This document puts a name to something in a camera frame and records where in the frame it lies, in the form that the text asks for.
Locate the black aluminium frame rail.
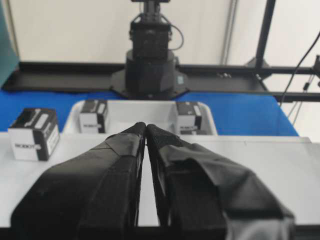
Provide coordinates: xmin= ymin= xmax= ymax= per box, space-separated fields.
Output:
xmin=3 ymin=0 xmax=320 ymax=103

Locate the black hanging cable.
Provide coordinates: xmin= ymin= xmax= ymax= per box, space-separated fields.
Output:
xmin=279 ymin=32 xmax=320 ymax=106

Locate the black white box on base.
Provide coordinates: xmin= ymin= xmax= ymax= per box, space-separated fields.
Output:
xmin=8 ymin=108 xmax=60 ymax=162

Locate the black white box being moved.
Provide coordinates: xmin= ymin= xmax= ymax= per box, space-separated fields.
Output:
xmin=79 ymin=99 xmax=109 ymax=134

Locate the black white box in tray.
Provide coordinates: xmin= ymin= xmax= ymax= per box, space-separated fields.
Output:
xmin=175 ymin=101 xmax=202 ymax=134

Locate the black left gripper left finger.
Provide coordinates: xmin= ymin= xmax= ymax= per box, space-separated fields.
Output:
xmin=10 ymin=122 xmax=146 ymax=240

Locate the white base board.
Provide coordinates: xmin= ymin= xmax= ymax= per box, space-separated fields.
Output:
xmin=0 ymin=133 xmax=320 ymax=227

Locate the white plastic tray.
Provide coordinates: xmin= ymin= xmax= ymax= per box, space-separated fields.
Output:
xmin=63 ymin=100 xmax=218 ymax=136

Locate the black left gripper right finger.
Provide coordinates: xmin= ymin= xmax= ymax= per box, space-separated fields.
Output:
xmin=146 ymin=124 xmax=295 ymax=240

